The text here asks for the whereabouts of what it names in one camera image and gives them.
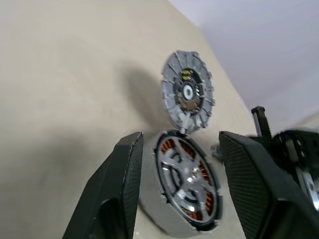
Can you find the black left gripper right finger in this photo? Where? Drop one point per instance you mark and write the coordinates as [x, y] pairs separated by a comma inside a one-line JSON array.
[[256, 189]]

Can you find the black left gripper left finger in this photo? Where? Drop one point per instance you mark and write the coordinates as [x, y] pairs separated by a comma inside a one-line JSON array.
[[112, 189]]

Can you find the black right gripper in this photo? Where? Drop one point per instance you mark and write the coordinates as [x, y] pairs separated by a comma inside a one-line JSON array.
[[294, 149]]

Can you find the silver spoked rotor wheel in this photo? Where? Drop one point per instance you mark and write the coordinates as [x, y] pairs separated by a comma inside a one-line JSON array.
[[174, 169]]

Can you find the grey round stator disc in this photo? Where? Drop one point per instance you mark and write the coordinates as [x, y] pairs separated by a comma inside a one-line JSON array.
[[169, 94]]

